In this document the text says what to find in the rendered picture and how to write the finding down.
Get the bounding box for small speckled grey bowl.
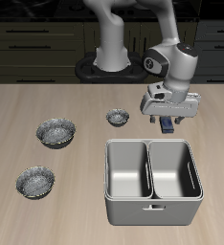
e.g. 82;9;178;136
105;108;130;128

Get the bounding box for medium speckled grey bowl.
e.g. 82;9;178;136
15;166;56;201

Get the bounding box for dark kitchen cupboards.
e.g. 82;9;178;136
0;0;224;85

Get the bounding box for white two-bin basket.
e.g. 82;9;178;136
103;138;205;227

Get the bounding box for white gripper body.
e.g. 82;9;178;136
140;91;202;118

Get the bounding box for large speckled grey bowl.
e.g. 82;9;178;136
35;118;77;150

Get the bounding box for dark blue cream cheese box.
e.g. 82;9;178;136
159;116;175;134

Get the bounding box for flat black base plate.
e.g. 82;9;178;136
75;52;149;80

